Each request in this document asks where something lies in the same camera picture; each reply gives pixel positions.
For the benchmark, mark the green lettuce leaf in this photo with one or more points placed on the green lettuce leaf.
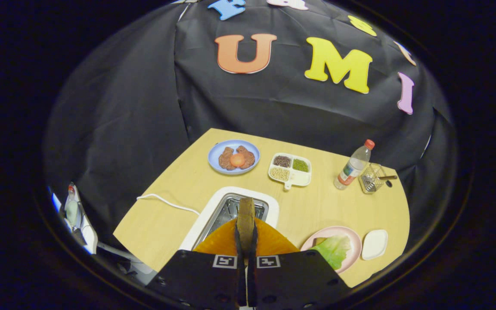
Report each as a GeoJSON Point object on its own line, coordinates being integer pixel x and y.
{"type": "Point", "coordinates": [334, 252]}

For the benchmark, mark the pink plate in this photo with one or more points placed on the pink plate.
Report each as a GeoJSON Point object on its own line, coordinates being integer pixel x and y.
{"type": "Point", "coordinates": [353, 245]}

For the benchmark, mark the white toaster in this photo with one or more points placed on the white toaster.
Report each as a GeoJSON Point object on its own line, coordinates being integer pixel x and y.
{"type": "Point", "coordinates": [206, 215]}

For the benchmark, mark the orange round food piece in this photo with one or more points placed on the orange round food piece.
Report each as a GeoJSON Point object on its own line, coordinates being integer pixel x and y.
{"type": "Point", "coordinates": [237, 159]}

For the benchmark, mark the white square plate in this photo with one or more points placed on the white square plate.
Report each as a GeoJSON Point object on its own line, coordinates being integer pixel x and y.
{"type": "Point", "coordinates": [375, 244]}

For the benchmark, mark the brown meat piece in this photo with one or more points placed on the brown meat piece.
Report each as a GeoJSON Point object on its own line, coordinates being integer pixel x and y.
{"type": "Point", "coordinates": [249, 156]}
{"type": "Point", "coordinates": [224, 160]}

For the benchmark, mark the white divided seed dish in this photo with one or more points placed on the white divided seed dish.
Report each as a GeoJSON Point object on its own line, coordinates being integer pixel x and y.
{"type": "Point", "coordinates": [302, 177]}

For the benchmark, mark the white bottle with red cap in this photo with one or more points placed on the white bottle with red cap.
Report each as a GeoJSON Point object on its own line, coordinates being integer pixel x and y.
{"type": "Point", "coordinates": [72, 209]}

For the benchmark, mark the clear plastic water bottle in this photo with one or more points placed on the clear plastic water bottle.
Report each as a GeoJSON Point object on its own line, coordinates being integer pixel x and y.
{"type": "Point", "coordinates": [351, 168]}

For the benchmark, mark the brown bread slice with ham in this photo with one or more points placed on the brown bread slice with ham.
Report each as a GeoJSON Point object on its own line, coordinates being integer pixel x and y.
{"type": "Point", "coordinates": [319, 241]}

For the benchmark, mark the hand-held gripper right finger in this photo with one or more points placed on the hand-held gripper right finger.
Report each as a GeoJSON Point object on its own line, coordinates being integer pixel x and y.
{"type": "Point", "coordinates": [253, 254]}

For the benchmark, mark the brown toast slice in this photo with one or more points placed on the brown toast slice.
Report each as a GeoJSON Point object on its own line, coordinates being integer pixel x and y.
{"type": "Point", "coordinates": [246, 219]}

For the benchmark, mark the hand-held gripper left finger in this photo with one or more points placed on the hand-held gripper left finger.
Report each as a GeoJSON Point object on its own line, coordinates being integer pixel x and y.
{"type": "Point", "coordinates": [239, 254]}

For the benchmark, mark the blue plate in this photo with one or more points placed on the blue plate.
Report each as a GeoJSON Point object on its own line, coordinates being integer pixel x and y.
{"type": "Point", "coordinates": [212, 157]}

